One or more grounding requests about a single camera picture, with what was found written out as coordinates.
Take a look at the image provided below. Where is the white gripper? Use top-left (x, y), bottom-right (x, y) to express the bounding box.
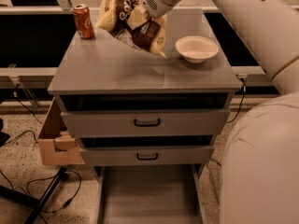
top-left (127, 0), bottom-right (176, 30)

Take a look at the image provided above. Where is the brown chip bag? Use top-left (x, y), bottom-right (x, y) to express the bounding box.
top-left (96, 0), bottom-right (166, 58)

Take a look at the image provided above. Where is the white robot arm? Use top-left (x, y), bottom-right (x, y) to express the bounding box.
top-left (141, 0), bottom-right (299, 224)

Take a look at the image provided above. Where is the grey drawer cabinet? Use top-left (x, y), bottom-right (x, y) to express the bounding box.
top-left (47, 8), bottom-right (243, 224)

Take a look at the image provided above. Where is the grey top drawer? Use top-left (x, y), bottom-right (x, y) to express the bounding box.
top-left (62, 109), bottom-right (229, 138)

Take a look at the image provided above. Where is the grey drawer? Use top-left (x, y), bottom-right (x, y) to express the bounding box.
top-left (95, 164), bottom-right (207, 224)
top-left (62, 109), bottom-right (229, 138)
top-left (80, 146), bottom-right (214, 166)

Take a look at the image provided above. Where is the grey middle drawer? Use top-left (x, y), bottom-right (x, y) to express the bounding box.
top-left (80, 146), bottom-right (214, 166)

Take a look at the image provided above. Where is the grey bottom drawer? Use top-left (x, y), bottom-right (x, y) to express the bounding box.
top-left (95, 164), bottom-right (207, 224)

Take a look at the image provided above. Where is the orange soda can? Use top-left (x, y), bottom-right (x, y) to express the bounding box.
top-left (73, 4), bottom-right (94, 39)

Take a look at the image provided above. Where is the white bowl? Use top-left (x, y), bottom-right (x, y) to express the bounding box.
top-left (176, 35), bottom-right (219, 63)

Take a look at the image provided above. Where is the cardboard box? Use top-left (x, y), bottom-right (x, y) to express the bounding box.
top-left (37, 100), bottom-right (84, 166)

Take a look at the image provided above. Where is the black tripod stand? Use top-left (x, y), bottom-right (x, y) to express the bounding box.
top-left (0, 166), bottom-right (69, 224)

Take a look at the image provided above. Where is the black cable behind cabinet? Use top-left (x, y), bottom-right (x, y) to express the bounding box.
top-left (225, 77), bottom-right (247, 124)

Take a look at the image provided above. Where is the metal railing frame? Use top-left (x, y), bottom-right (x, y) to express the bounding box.
top-left (0, 0), bottom-right (299, 114)

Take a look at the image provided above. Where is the black cable on left floor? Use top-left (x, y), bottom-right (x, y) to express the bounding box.
top-left (0, 130), bottom-right (82, 224)

